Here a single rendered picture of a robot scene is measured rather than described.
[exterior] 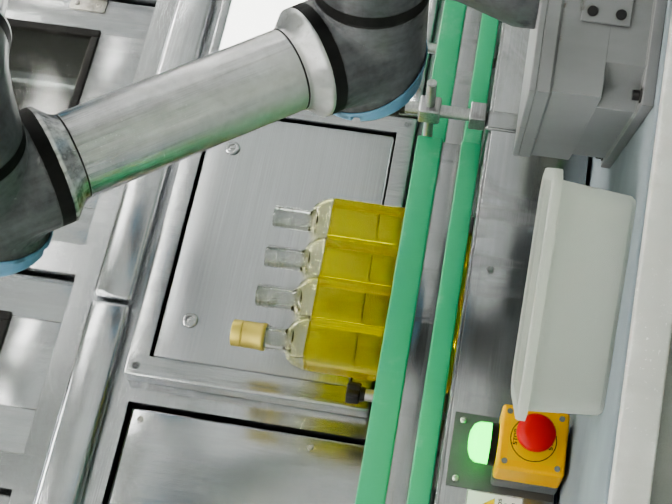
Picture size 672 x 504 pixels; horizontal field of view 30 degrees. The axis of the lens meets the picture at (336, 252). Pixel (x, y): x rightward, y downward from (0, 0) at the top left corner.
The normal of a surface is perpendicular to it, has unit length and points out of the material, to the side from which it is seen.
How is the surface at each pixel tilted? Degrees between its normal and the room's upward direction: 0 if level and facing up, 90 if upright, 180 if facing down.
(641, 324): 90
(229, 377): 90
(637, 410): 90
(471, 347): 90
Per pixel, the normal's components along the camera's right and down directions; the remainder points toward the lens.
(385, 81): 0.47, 0.73
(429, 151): -0.02, -0.44
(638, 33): -0.07, -0.13
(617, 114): -0.15, 0.98
